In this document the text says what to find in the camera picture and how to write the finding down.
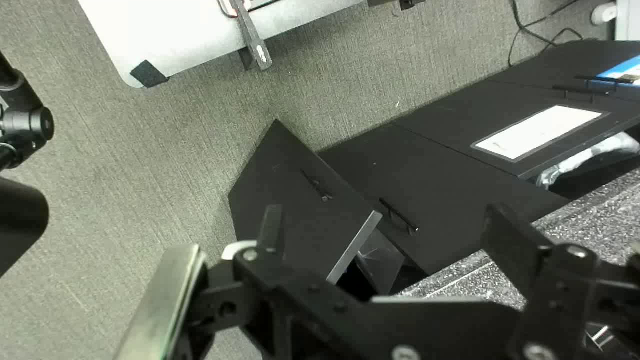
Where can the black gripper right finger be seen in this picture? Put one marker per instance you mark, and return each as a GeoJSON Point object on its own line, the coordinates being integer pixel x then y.
{"type": "Point", "coordinates": [567, 287]}

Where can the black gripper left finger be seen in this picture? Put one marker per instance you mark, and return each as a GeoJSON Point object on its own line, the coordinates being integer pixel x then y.
{"type": "Point", "coordinates": [201, 300]}

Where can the white label on panel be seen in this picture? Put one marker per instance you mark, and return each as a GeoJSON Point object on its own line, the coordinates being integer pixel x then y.
{"type": "Point", "coordinates": [540, 131]}

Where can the large black flat panel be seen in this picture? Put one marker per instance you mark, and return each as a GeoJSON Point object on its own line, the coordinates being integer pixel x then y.
{"type": "Point", "coordinates": [440, 186]}

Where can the grey flat plate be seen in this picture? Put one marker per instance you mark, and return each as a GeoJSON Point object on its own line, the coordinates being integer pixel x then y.
{"type": "Point", "coordinates": [352, 246]}

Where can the black round cylinder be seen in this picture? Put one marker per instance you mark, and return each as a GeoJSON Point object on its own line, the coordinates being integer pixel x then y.
{"type": "Point", "coordinates": [20, 221]}

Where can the blue white strip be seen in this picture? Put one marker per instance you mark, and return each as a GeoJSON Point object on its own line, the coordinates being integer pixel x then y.
{"type": "Point", "coordinates": [623, 69]}

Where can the black corner cap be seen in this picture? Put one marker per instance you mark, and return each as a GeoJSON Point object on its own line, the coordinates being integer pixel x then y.
{"type": "Point", "coordinates": [148, 73]}

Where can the silver metal rod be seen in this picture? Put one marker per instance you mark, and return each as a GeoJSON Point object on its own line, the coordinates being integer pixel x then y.
{"type": "Point", "coordinates": [255, 40]}

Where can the white desk board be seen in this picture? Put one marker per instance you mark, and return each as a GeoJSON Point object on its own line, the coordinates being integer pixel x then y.
{"type": "Point", "coordinates": [187, 26]}

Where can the white box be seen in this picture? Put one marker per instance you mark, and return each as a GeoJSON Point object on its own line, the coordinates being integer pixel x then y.
{"type": "Point", "coordinates": [623, 17]}

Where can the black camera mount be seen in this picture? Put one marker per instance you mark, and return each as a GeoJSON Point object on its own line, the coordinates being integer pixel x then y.
{"type": "Point", "coordinates": [23, 122]}

